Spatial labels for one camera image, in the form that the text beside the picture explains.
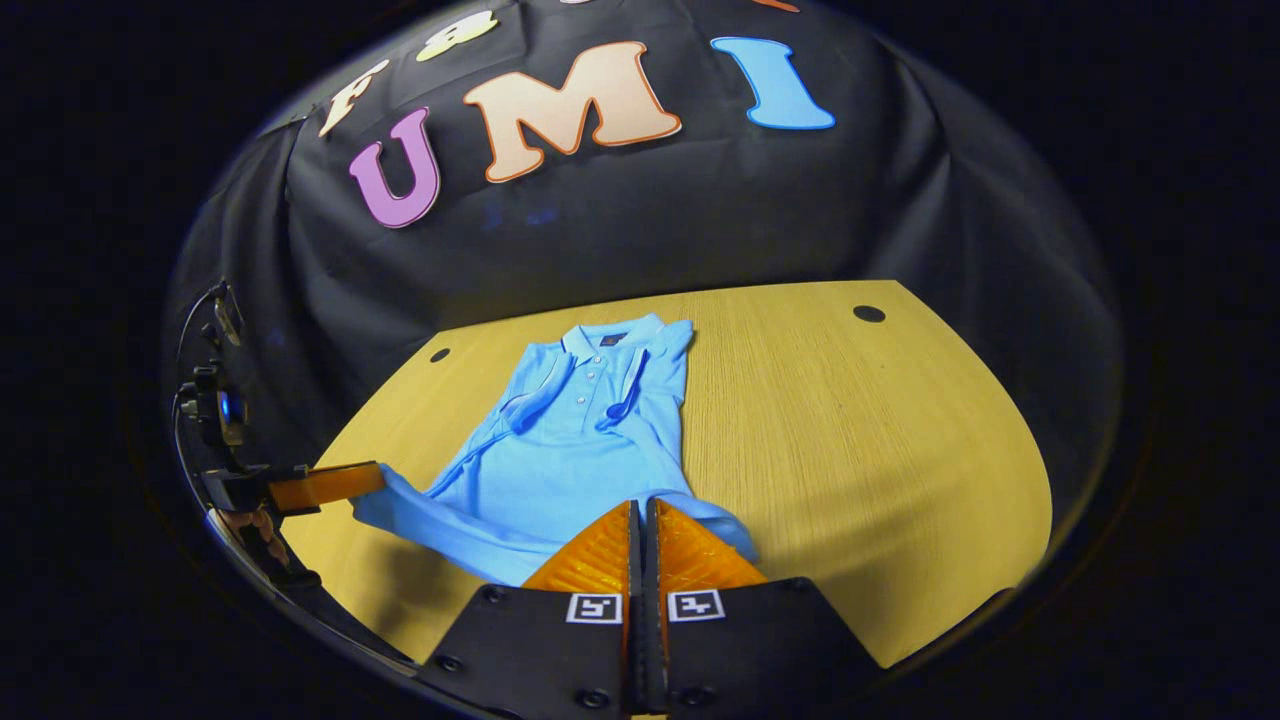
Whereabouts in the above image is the black backdrop cloth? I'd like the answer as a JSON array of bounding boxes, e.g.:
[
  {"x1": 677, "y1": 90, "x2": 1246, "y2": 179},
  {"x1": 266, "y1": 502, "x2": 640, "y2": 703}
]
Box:
[{"x1": 160, "y1": 0, "x2": 1126, "y2": 501}]

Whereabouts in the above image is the light blue polo T-shirt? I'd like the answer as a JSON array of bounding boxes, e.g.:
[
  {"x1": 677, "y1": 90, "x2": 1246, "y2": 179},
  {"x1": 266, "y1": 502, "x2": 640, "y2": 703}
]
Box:
[{"x1": 350, "y1": 313, "x2": 761, "y2": 588}]

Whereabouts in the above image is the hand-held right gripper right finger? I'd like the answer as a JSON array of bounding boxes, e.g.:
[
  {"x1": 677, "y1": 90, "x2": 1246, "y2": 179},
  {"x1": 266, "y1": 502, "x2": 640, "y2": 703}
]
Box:
[{"x1": 645, "y1": 497, "x2": 886, "y2": 716}]

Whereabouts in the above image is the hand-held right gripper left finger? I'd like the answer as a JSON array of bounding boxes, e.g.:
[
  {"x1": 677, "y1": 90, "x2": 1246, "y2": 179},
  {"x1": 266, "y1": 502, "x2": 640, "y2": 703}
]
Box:
[{"x1": 420, "y1": 498, "x2": 646, "y2": 716}]

